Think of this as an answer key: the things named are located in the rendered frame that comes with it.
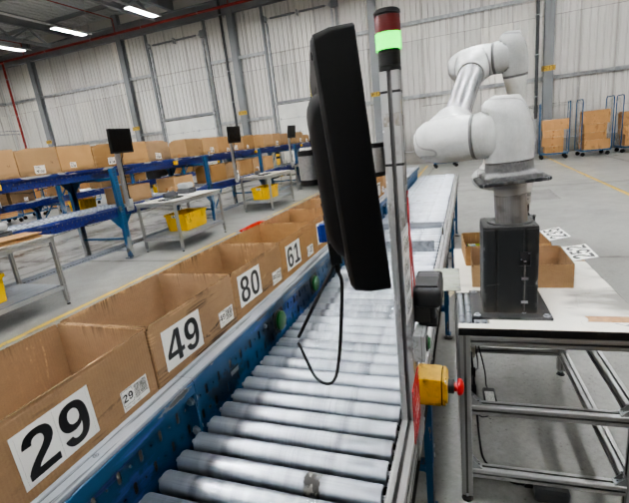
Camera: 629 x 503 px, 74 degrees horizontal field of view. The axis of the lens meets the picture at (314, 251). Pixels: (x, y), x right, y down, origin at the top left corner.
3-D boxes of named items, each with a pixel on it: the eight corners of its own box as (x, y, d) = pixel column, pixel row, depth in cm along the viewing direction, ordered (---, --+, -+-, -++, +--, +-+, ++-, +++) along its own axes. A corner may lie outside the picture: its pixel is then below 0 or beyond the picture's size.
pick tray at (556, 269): (574, 287, 167) (575, 264, 164) (471, 286, 180) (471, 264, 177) (559, 265, 193) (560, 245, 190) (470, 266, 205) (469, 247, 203)
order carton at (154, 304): (161, 390, 104) (146, 327, 99) (73, 379, 114) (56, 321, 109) (239, 321, 139) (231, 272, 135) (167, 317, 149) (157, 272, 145)
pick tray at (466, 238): (551, 263, 197) (552, 243, 194) (465, 265, 207) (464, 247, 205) (536, 247, 223) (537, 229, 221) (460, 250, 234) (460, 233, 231)
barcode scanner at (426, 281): (444, 302, 108) (443, 265, 104) (442, 328, 97) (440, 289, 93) (418, 301, 110) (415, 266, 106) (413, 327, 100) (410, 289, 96)
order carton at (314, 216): (314, 254, 209) (312, 222, 205) (263, 255, 219) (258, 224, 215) (336, 236, 245) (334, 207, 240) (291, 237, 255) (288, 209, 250)
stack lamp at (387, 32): (399, 45, 80) (397, 11, 78) (373, 50, 82) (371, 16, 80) (403, 49, 84) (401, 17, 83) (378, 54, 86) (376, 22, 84)
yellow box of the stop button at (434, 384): (453, 408, 96) (453, 381, 94) (415, 404, 99) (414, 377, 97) (455, 374, 109) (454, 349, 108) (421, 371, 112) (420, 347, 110)
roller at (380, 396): (410, 415, 111) (409, 399, 110) (240, 395, 129) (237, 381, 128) (412, 404, 116) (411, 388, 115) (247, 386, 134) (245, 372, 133)
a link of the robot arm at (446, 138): (467, 129, 138) (404, 139, 150) (475, 169, 148) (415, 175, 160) (496, 33, 183) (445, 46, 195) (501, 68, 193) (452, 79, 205)
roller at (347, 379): (412, 400, 117) (411, 385, 116) (249, 383, 135) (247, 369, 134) (414, 390, 122) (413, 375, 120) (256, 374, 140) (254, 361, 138)
